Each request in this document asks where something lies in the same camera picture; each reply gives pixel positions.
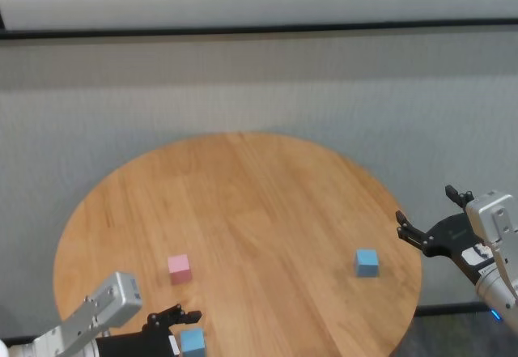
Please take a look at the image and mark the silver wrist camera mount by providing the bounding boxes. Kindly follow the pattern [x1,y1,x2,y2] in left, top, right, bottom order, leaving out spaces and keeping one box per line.
[34,270,143,357]
[465,189,518,291]

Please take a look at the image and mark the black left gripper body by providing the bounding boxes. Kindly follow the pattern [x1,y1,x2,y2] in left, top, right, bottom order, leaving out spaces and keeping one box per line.
[96,325,181,357]

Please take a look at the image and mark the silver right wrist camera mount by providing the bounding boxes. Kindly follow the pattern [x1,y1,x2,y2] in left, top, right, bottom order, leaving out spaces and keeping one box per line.
[465,189,518,291]

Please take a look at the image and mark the black wall trim strip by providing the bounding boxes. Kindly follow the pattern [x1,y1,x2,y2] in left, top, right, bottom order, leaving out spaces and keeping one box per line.
[0,4,518,41]

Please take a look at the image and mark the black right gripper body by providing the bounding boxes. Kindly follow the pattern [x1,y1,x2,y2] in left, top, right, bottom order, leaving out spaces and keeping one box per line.
[422,211,496,284]

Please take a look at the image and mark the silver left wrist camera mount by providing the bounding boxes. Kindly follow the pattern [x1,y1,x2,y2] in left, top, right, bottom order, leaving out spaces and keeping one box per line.
[34,270,143,357]

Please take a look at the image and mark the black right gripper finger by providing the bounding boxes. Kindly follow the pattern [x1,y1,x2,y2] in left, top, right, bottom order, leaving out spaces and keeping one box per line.
[395,210,431,257]
[444,185,475,209]

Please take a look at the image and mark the black floor strip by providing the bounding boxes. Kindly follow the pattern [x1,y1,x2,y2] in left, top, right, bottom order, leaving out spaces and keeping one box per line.
[415,302,493,318]

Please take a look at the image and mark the blue cube block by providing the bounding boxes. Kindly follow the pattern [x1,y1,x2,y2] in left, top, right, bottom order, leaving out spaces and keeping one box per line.
[355,249,380,278]
[180,327,208,357]

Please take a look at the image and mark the pink cube block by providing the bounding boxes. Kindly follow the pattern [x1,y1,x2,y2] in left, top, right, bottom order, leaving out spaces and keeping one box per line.
[168,253,193,286]

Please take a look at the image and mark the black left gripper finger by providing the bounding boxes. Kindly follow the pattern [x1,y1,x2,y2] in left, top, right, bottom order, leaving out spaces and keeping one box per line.
[147,303,202,328]

